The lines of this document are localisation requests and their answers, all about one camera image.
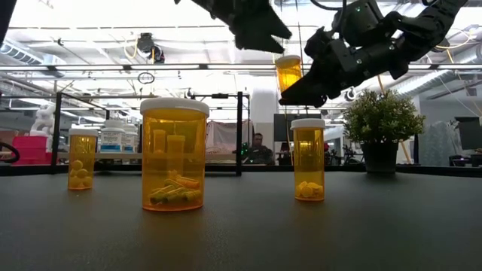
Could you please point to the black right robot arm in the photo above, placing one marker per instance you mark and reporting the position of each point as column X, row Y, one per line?
column 425, row 26

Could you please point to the dark screen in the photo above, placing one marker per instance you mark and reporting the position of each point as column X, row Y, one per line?
column 468, row 131

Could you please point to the pink plastic crate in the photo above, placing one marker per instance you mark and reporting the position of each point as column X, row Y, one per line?
column 30, row 150

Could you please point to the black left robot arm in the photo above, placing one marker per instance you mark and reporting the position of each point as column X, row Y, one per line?
column 5, row 15

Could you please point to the large amber pill bottle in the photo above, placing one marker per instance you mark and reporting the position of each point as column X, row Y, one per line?
column 288, row 75

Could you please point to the white medicine bottle blue label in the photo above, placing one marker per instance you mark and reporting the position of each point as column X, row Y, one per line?
column 131, row 141
column 111, row 139

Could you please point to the person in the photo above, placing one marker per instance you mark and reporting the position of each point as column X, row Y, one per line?
column 259, row 152

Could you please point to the white draped cloth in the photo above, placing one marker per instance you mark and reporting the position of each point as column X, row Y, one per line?
column 222, row 137

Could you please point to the silver ventilation duct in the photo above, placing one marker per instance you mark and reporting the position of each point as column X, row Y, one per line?
column 425, row 84
column 19, row 52

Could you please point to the artificial potted plant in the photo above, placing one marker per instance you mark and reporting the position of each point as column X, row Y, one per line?
column 382, row 120

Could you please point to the black metal shelf frame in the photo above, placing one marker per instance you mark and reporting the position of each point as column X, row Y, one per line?
column 239, row 131

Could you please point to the white lumpy sculpture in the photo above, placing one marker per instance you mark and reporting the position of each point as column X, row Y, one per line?
column 44, row 118

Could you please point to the translucent plastic wrap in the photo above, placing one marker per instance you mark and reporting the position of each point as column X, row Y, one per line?
column 437, row 145

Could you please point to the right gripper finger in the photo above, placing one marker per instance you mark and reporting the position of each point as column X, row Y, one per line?
column 316, row 90

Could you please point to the small amber bottle round pills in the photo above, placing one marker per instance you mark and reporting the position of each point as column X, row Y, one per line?
column 82, row 150

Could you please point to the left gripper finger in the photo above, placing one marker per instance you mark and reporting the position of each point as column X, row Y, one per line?
column 263, row 34

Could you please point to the wide amber bottle with capsules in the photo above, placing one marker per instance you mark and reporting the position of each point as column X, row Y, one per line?
column 174, row 158

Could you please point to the black monitor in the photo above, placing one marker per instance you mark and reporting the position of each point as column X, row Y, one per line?
column 280, row 128

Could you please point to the small amber bottle tablets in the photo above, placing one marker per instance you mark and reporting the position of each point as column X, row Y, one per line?
column 308, row 158

